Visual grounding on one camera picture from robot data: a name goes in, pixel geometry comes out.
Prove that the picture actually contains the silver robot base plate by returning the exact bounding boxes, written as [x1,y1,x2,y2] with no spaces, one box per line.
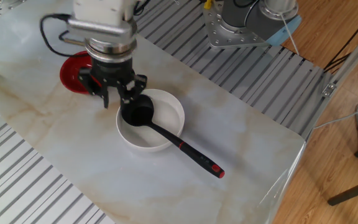
[202,0,272,50]

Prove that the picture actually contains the red bowl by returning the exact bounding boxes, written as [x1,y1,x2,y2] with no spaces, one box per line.
[59,50,103,95]

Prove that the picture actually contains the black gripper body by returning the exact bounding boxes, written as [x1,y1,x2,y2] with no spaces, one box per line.
[90,57,135,90]

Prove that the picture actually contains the black ladle with red accents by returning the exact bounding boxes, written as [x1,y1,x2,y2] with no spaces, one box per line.
[120,94,226,179]

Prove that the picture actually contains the black stand leg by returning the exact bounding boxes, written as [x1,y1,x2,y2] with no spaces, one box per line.
[327,139,358,207]

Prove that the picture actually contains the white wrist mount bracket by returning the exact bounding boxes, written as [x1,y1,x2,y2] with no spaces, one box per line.
[72,0,136,30]

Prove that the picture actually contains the white zip tie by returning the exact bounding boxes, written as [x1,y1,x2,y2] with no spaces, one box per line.
[279,11,301,57]

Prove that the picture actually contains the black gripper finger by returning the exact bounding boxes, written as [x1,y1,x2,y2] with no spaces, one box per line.
[78,67,110,110]
[116,74,148,110]

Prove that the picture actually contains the black cable bundle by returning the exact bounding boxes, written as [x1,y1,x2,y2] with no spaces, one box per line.
[39,0,150,58]

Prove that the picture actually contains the marble pattern table mat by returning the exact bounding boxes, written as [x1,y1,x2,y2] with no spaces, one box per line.
[0,0,306,224]

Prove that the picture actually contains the white ceramic bowl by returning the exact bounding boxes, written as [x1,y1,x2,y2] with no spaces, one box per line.
[116,88,186,153]

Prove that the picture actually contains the aluminium frame post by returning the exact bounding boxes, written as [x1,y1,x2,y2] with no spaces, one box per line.
[301,21,358,141]

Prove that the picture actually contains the silver wrist flange adapter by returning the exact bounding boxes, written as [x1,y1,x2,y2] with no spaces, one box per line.
[67,17,138,63]

